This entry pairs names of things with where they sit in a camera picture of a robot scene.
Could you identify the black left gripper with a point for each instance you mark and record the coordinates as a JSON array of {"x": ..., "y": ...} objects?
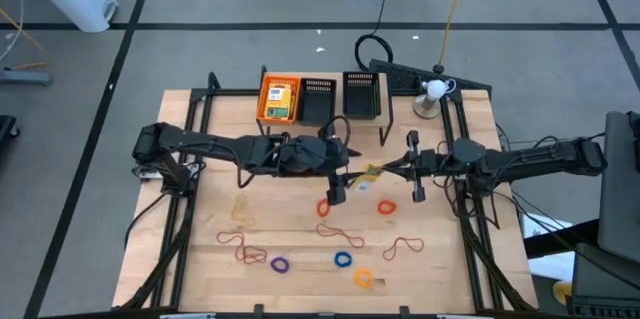
[{"x": 310, "y": 154}]

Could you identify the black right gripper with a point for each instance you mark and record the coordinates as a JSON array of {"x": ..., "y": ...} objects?
[{"x": 425, "y": 164}]

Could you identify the yellow carded supply pack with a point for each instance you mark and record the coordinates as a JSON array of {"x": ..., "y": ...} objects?
[
  {"x": 371, "y": 171},
  {"x": 279, "y": 101}
]

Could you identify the red rubber band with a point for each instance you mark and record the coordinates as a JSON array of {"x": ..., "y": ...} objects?
[
  {"x": 255, "y": 262},
  {"x": 342, "y": 233},
  {"x": 395, "y": 245}
]

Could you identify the orange slotted plastic basket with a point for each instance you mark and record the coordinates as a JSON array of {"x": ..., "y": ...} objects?
[{"x": 261, "y": 109}]

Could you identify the yellow rubber band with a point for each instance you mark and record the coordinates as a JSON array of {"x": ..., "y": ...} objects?
[{"x": 240, "y": 216}]

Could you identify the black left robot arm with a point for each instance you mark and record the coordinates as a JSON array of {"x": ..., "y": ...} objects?
[{"x": 200, "y": 144}]

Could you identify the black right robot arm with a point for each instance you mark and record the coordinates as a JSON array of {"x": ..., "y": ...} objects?
[{"x": 540, "y": 159}]

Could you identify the wooden shelf riser black legs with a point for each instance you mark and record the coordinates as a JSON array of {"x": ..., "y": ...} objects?
[{"x": 362, "y": 123}]

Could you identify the black slotted plastic basket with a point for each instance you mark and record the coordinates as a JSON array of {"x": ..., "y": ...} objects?
[
  {"x": 316, "y": 106},
  {"x": 361, "y": 99}
]

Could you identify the white bulb lamp brass base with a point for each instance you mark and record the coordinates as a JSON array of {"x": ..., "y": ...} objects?
[{"x": 434, "y": 90}]

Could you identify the white paper sheet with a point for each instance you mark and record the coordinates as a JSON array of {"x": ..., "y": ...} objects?
[{"x": 537, "y": 224}]

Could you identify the small yellow object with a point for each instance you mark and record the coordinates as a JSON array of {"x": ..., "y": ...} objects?
[{"x": 562, "y": 290}]

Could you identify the grey computer case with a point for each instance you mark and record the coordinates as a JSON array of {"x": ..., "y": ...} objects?
[{"x": 620, "y": 194}]

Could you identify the black equipment box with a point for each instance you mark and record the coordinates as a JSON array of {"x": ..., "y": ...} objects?
[{"x": 600, "y": 284}]

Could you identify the grey stand foot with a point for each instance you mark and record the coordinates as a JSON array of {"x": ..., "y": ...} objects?
[{"x": 25, "y": 77}]

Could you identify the black floor object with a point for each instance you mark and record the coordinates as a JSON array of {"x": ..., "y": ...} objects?
[{"x": 6, "y": 134}]

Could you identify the black aluminium rig frame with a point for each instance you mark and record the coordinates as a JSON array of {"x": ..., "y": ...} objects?
[{"x": 235, "y": 92}]

